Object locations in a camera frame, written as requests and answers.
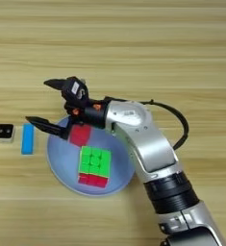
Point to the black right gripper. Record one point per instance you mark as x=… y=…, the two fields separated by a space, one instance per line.
x=88 y=115

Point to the blue rectangular block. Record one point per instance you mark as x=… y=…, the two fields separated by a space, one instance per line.
x=27 y=139

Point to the small black white cube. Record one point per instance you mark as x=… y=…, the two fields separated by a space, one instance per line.
x=4 y=132

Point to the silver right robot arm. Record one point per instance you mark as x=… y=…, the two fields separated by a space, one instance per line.
x=156 y=141

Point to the red cube block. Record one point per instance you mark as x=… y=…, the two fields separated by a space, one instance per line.
x=80 y=135

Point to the light blue round plate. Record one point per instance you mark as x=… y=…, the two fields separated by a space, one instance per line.
x=61 y=160

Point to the Rubik's cube green red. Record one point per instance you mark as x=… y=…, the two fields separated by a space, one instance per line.
x=95 y=161

